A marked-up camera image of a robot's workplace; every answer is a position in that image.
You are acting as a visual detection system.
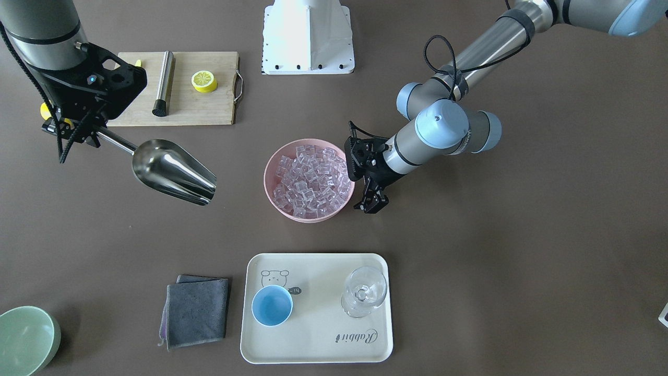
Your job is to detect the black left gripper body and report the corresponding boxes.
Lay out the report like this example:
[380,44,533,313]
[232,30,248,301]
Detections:
[344,121,393,188]

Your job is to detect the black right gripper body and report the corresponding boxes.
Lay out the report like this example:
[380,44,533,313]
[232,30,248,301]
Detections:
[32,41,147,148]

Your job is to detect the pink bowl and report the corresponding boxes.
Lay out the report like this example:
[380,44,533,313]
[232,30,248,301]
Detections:
[264,138,356,224]

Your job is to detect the steel ice scoop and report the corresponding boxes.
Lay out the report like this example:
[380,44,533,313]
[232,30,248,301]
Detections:
[96,126,217,206]

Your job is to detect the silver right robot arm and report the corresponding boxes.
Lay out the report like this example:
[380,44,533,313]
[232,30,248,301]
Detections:
[1,1,147,146]

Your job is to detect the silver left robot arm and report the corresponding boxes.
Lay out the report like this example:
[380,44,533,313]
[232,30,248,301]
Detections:
[344,1,666,214]

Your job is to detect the clear ice cubes pile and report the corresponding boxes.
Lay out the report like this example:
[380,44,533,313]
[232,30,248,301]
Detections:
[272,145,352,218]

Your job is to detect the blue cup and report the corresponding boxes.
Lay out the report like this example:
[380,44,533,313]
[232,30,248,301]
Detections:
[251,285,294,327]

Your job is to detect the yellow lemon lower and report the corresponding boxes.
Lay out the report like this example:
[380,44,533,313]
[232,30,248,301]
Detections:
[40,102,74,129]

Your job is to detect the steel muddler black tip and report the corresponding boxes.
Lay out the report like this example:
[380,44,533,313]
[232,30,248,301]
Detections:
[152,51,174,117]

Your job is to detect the clear wine glass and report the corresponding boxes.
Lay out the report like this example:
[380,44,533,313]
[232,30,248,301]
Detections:
[341,266,388,319]

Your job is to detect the bamboo cutting board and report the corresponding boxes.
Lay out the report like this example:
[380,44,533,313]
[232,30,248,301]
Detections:
[108,52,239,127]

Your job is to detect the half lemon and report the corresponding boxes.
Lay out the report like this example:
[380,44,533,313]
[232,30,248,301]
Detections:
[190,70,218,93]

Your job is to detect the cream serving tray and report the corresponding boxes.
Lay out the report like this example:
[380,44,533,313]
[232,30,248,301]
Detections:
[240,253,394,364]

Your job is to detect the grey folded cloth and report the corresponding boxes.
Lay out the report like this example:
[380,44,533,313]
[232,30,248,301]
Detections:
[158,274,231,351]

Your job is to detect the green bowl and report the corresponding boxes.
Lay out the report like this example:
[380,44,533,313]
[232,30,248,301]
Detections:
[1,305,61,375]

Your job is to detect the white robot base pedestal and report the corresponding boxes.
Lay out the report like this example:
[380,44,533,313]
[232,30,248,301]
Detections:
[261,1,355,75]

